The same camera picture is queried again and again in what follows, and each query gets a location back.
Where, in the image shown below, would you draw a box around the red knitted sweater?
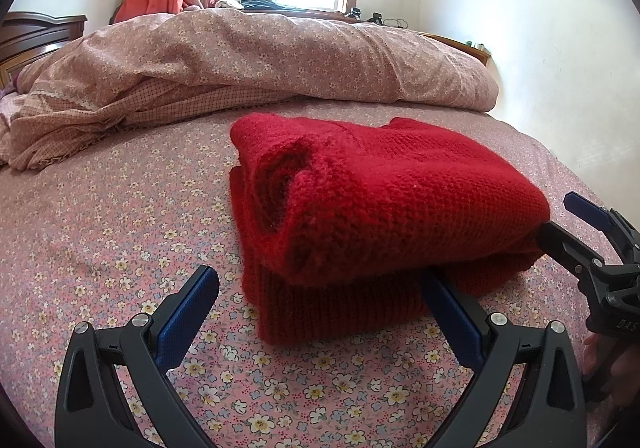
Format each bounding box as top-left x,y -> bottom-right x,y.
229,112 -> 552,346

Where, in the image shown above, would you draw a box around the dark gadgets with cables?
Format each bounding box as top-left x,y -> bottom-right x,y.
345,8 -> 408,27

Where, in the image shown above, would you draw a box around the pink floral duvet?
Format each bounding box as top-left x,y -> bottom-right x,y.
0,8 -> 501,172

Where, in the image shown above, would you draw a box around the wooden bed side rail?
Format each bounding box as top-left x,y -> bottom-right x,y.
420,31 -> 493,66

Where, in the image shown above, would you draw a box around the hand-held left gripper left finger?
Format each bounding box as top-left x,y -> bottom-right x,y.
55,265 -> 221,448

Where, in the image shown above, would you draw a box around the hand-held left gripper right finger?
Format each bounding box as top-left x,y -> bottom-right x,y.
420,271 -> 588,448

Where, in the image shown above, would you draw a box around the clothes on windowsill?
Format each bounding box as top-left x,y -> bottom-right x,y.
215,0 -> 321,12

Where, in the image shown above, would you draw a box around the person's right hand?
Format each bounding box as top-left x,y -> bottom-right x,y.
582,332 -> 640,410

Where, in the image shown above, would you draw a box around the pink floral bed sheet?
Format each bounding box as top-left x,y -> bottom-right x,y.
0,93 -> 640,448

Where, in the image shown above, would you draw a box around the dark wooden headboard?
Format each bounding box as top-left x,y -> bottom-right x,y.
0,11 -> 88,92

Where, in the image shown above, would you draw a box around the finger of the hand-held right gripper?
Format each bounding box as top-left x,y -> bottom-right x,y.
562,191 -> 632,255
537,221 -> 608,290

